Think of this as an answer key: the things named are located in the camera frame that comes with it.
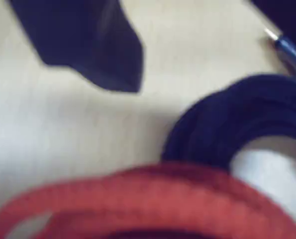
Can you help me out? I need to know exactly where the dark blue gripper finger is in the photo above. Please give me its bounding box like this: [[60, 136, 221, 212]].
[[251, 0, 296, 54], [8, 0, 145, 93]]

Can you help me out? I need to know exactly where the black braided charging cable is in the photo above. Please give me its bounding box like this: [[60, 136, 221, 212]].
[[162, 26, 296, 174]]

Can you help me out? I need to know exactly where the red braided charging cable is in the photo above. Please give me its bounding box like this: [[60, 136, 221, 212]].
[[0, 161, 296, 239]]

